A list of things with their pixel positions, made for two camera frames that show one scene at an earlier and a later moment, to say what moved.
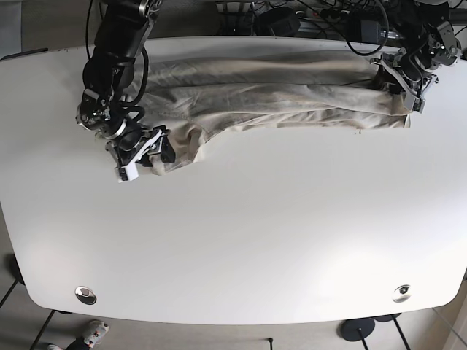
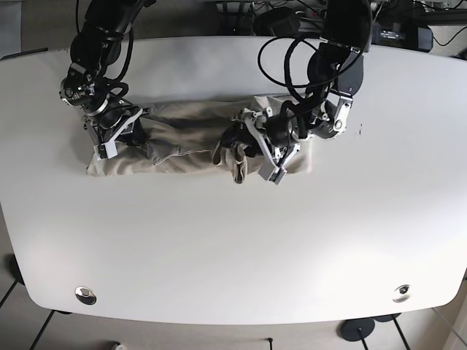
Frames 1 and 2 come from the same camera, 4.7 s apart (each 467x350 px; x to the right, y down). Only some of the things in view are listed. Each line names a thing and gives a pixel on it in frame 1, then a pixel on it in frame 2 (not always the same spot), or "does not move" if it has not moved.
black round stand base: x=357 y=329 does not move
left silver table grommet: x=85 y=295 does not move
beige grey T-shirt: x=196 y=93 to x=195 y=137
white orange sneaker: x=93 y=332 to x=112 y=345
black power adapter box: x=276 y=22 does not move
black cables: x=365 y=24 to x=298 y=41
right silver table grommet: x=402 y=294 does not move
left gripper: x=150 y=144 to x=129 y=129
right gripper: x=414 y=84 to x=238 y=131
